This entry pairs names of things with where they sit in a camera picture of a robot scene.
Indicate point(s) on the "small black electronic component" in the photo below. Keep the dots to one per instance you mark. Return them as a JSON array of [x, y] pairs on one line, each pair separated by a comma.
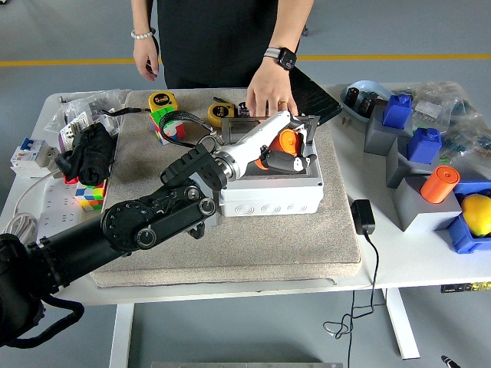
[[353, 96], [369, 103]]

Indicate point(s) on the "grey junction box with lid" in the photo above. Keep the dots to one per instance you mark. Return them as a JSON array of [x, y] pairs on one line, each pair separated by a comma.
[[268, 199]]

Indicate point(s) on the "grey-brown mat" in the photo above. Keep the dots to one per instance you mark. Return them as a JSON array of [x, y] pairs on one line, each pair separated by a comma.
[[249, 249]]

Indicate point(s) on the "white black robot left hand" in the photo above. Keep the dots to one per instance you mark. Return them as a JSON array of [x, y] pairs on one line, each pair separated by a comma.
[[257, 136]]

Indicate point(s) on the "black wrist watch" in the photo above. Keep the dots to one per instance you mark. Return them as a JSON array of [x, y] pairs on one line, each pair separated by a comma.
[[285, 57]]

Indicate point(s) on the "small metal screw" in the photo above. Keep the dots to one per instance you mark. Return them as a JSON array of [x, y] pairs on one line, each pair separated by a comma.
[[346, 121]]

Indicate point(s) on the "black folded cloth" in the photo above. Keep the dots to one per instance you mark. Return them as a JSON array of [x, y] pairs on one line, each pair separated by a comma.
[[92, 153]]

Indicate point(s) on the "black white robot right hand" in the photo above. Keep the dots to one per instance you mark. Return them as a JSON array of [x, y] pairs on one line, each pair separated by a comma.
[[448, 361]]

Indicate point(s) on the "person's left hand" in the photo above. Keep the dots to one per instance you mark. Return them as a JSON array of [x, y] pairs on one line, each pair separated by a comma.
[[270, 92]]

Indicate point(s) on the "person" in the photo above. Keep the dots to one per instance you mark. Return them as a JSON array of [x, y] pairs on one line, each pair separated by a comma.
[[218, 38]]

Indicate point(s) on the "colourful puzzle cube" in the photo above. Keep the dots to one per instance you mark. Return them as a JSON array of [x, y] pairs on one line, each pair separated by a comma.
[[90, 197], [174, 132]]

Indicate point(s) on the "yellow lemon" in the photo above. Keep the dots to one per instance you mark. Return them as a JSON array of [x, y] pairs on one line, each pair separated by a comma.
[[477, 214]]

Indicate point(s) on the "light blue dish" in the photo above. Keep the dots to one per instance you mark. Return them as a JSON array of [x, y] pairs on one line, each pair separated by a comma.
[[368, 86]]

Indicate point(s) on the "orange cylinder battery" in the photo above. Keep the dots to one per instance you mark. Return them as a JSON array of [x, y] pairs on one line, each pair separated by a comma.
[[287, 141], [439, 186]]

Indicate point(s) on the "clear plastic parts bag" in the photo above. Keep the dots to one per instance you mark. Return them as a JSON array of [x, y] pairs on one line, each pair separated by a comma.
[[433, 103], [468, 134], [76, 105]]

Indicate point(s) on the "black power adapter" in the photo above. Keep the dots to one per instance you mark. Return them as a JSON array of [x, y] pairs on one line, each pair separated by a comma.
[[362, 216]]

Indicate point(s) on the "blue plastic bin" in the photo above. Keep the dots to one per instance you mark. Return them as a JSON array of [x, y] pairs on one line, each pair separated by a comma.
[[460, 237]]

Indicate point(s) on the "white blue circuit breaker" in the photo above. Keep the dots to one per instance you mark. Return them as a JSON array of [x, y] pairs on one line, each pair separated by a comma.
[[30, 153]]

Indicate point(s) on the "person's right hand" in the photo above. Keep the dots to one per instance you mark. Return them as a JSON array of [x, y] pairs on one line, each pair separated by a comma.
[[147, 57]]

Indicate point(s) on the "purple white electrical part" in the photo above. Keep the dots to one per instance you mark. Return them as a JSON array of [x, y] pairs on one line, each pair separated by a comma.
[[71, 132]]

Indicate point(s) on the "table control panel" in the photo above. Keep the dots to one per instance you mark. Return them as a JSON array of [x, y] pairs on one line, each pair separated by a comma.
[[466, 287]]

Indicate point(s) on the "white table leg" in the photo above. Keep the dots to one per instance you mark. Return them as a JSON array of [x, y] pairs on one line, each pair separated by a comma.
[[122, 337], [401, 326]]

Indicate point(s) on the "white power strip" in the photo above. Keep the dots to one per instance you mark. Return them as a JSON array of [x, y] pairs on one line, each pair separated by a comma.
[[57, 207]]

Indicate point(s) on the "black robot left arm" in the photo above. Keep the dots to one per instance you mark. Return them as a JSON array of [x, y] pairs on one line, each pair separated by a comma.
[[126, 226]]

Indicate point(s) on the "black tool case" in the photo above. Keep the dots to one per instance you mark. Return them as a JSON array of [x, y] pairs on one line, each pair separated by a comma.
[[314, 97]]

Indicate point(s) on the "grey block holder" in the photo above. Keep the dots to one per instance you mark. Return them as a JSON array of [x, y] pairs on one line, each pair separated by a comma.
[[399, 168], [377, 140], [422, 218]]

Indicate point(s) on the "black capacitor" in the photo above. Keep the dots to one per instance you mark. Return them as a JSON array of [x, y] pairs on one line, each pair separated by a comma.
[[242, 110]]

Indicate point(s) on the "person's right forearm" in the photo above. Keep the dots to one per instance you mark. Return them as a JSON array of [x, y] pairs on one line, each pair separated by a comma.
[[144, 15]]

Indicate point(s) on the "blue block battery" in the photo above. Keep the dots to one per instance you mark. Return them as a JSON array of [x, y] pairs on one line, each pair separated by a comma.
[[397, 111], [424, 145]]

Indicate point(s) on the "small white electrical part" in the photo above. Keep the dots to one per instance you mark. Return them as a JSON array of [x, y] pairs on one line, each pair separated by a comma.
[[109, 124]]

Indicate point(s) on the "person's left forearm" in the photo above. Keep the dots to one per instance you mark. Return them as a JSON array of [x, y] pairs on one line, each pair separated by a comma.
[[293, 23]]

